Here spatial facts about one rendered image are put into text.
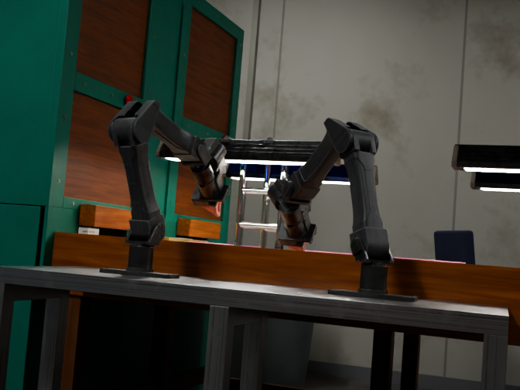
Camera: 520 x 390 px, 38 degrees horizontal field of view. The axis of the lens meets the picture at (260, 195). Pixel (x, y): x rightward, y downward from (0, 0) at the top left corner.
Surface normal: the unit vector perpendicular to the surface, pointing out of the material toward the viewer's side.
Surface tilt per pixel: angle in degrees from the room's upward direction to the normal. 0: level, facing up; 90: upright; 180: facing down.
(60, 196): 90
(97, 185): 90
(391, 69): 90
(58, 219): 90
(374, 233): 73
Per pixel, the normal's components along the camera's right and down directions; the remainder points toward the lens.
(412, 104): -0.30, -0.09
